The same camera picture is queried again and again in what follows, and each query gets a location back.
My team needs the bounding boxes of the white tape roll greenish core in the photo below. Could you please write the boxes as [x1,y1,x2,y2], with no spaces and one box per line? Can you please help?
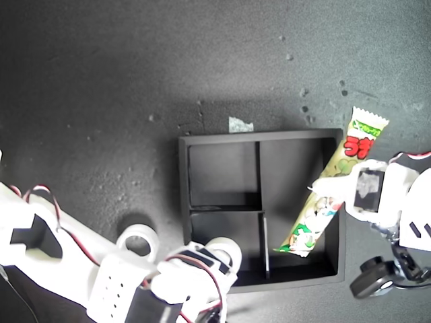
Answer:
[204,236,243,274]

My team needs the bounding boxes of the green printed snack bar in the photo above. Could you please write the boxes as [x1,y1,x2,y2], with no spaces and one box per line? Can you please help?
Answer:
[273,106,391,258]

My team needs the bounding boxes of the white tape roll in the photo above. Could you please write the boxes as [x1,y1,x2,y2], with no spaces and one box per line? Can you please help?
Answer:
[115,224,160,264]

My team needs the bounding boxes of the black compartment tray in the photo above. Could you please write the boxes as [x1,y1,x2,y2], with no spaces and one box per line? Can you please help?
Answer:
[177,127,347,295]

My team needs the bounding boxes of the torn masking tape scrap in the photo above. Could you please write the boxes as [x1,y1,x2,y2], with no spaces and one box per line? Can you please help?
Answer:
[228,116,255,133]

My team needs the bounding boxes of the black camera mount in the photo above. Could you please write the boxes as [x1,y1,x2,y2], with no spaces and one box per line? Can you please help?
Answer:
[389,243,426,282]

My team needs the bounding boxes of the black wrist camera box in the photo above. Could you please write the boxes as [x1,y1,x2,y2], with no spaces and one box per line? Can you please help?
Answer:
[350,255,402,299]

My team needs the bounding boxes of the black camera cable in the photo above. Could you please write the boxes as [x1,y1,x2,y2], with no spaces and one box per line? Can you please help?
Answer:
[393,278,431,291]

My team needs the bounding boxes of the thin loose wire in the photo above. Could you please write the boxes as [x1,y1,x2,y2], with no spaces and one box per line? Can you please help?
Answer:
[0,265,38,323]

